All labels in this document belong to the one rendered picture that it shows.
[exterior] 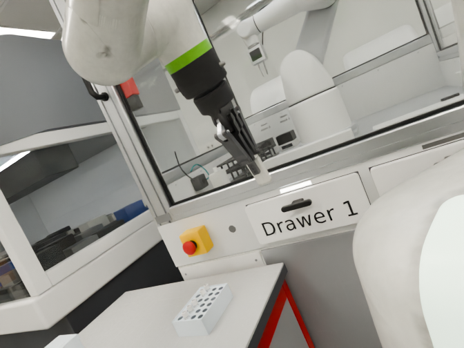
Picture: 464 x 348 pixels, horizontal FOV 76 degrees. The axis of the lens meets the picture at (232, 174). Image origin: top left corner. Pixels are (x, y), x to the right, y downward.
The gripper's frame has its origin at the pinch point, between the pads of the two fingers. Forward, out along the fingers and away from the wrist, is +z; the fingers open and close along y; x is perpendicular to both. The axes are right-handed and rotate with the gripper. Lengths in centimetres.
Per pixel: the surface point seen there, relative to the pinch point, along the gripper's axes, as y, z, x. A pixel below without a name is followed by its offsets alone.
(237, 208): -5.8, 12.1, -14.1
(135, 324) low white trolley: 20, 21, -45
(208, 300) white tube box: 17.3, 17.6, -19.4
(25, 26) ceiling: -197, -118, -219
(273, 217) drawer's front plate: -2.6, 15.7, -4.7
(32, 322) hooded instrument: 21, 12, -83
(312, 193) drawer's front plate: -3.7, 12.6, 6.9
